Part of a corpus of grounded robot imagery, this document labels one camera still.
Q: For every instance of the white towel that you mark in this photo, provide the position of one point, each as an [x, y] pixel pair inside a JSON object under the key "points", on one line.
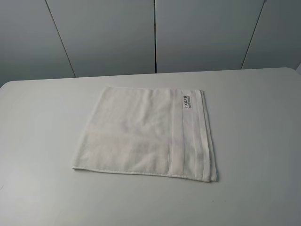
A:
{"points": [[154, 132]]}

